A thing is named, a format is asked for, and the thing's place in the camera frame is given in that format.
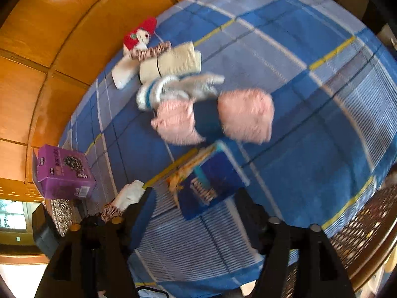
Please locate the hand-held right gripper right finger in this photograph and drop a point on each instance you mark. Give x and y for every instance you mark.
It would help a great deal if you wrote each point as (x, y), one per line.
(251, 214)

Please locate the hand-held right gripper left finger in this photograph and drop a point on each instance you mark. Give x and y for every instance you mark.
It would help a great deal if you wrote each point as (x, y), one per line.
(133, 220)

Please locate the long white sock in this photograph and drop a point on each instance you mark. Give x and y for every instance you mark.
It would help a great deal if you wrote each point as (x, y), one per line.
(122, 74)

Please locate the brown striped scrunchie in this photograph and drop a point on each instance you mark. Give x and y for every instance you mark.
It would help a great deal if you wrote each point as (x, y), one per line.
(110, 212)
(149, 52)

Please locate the white folded cloth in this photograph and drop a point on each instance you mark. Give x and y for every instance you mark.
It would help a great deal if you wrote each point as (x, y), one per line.
(130, 194)

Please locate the blue snack box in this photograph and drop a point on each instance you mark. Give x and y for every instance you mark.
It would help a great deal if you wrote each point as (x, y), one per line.
(211, 173)

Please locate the purple snack box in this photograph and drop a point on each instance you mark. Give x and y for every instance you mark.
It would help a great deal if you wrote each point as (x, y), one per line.
(62, 177)

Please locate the black box-shaped object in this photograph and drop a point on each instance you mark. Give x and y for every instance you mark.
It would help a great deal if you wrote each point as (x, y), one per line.
(43, 232)

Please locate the pink fluffy sock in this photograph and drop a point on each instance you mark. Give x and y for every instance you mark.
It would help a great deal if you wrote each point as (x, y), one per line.
(176, 121)
(246, 115)

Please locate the navy blue sock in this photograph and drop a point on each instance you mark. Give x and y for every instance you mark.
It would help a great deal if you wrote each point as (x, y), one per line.
(207, 118)

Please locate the brown patterned mat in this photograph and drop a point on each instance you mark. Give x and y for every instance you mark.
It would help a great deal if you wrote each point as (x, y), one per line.
(366, 223)

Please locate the window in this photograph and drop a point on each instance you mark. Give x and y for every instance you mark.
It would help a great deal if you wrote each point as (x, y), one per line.
(12, 214)

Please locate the white blue striped sock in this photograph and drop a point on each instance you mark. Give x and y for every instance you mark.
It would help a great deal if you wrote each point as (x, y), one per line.
(145, 94)

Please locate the grey white sock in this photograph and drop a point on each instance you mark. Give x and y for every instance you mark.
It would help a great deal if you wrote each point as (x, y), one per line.
(198, 85)

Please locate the blue plaid bed sheet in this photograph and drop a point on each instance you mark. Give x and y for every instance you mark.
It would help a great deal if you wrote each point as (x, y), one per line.
(294, 77)

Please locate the beige ribbed cloth roll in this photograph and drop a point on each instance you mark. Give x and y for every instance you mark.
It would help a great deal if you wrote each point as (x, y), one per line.
(176, 60)

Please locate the red plush doll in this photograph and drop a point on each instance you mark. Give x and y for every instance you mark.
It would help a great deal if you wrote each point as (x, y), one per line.
(145, 26)

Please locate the orange wooden panelling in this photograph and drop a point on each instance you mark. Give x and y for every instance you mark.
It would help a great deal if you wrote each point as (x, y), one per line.
(46, 43)

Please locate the silver patterned bed frame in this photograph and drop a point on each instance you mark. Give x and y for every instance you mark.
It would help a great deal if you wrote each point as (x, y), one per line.
(62, 214)

